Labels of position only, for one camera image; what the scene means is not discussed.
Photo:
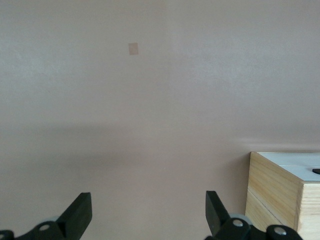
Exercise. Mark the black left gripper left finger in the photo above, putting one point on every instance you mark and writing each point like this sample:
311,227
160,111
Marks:
72,220

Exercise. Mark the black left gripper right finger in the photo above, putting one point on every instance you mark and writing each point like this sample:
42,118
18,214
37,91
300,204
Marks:
217,220

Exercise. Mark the wooden drawer with white front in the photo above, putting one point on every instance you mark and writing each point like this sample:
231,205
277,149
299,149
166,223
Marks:
300,173

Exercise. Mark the light wooden drawer cabinet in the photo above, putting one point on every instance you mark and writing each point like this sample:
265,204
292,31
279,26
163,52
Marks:
270,190

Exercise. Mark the closed white-fronted drawer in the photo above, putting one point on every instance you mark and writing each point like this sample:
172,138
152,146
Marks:
287,158

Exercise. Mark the small brown tape patch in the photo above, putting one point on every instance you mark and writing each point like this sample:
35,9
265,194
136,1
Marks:
133,48

